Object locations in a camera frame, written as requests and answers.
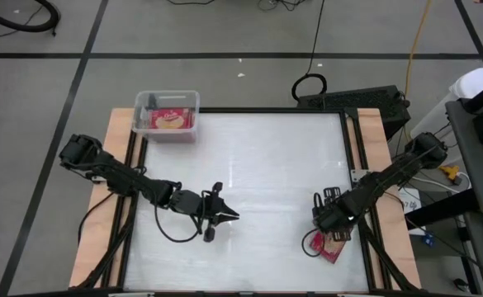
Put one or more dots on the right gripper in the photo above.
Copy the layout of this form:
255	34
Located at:
336	216

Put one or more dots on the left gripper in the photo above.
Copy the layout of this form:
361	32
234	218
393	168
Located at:
208	208

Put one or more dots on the red Orville popcorn bag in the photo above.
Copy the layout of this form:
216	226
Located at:
169	120
332	252

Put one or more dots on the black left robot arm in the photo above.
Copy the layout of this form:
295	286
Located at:
121	179

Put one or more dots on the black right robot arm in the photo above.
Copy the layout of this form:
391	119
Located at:
389	177

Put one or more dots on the plywood base board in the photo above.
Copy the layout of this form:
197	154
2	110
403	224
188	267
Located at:
398	255

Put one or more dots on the white paper sheet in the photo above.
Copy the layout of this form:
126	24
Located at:
410	202

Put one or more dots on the blue tag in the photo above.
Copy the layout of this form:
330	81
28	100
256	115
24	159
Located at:
429	239

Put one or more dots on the black perforated computer case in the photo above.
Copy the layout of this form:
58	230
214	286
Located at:
356	103

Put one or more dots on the clear plastic bin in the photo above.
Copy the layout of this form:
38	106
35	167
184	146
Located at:
171	99

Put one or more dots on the black caster wheel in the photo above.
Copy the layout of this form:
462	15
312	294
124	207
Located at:
460	284

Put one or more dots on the white plastic trash bin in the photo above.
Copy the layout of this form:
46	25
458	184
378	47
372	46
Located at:
472	82

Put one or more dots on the black aluminium table frame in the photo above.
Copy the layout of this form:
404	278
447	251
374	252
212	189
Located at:
266	110

